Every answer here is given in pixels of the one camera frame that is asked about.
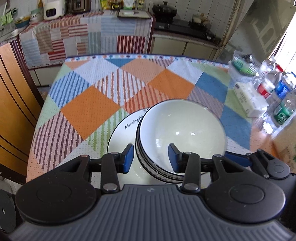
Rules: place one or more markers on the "black wok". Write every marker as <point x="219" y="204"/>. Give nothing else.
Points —
<point x="164" y="9"/>

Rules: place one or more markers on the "white bowl with patterned outside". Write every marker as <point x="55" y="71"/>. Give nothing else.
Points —
<point x="182" y="125"/>

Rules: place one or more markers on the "patchwork tablecloth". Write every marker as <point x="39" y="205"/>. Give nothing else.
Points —
<point x="92" y="109"/>

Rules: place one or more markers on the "patchwork counter cloth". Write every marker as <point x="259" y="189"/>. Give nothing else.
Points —
<point x="92" y="34"/>

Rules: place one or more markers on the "black round disc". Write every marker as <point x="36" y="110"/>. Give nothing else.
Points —
<point x="7" y="208"/>

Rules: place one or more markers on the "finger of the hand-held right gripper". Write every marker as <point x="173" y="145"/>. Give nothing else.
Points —
<point x="238" y="158"/>

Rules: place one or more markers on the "cardboard box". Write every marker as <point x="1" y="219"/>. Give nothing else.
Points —
<point x="286" y="143"/>

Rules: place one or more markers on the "black gas stove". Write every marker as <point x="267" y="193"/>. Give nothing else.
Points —
<point x="185" y="26"/>

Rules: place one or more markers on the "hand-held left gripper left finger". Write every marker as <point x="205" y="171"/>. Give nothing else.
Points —
<point x="128" y="158"/>

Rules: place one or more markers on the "pale cutting board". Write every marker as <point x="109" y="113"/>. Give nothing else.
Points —
<point x="133" y="14"/>

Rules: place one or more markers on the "white stove cabinet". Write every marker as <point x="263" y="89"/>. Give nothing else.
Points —
<point x="173" y="45"/>

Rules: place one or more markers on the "blue label water bottle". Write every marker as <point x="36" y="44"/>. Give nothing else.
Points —
<point x="283" y="85"/>

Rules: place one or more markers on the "row of seasoning packets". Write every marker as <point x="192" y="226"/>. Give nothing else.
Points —
<point x="122" y="3"/>

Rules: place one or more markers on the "green cloth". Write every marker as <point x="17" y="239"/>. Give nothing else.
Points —
<point x="7" y="18"/>

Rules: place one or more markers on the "clear plastic bottle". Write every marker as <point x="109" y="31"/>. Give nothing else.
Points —
<point x="267" y="67"/>

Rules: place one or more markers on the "pale pot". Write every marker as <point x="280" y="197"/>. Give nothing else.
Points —
<point x="37" y="14"/>

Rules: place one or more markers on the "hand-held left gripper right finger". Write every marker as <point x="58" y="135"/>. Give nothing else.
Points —
<point x="173" y="160"/>

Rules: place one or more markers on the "plastic bag of green bottles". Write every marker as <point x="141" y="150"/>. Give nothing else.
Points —
<point x="242" y="64"/>

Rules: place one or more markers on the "white plate with sun print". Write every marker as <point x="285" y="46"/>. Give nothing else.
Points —
<point x="122" y="139"/>

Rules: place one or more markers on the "wooden chair back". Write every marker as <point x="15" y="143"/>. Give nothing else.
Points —
<point x="16" y="104"/>

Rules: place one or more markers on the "white tissue pack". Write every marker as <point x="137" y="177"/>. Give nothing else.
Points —
<point x="247" y="99"/>

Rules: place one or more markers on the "green label water bottle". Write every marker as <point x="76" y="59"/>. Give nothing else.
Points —
<point x="282" y="111"/>

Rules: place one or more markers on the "white kitchen appliance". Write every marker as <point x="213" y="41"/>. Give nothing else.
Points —
<point x="54" y="9"/>

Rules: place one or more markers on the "small metal pot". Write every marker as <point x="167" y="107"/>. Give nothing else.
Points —
<point x="200" y="19"/>

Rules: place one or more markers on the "red label water bottle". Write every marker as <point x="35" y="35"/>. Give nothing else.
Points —
<point x="266" y="87"/>

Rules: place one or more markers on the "blue basin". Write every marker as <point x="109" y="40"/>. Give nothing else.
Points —
<point x="22" y="23"/>

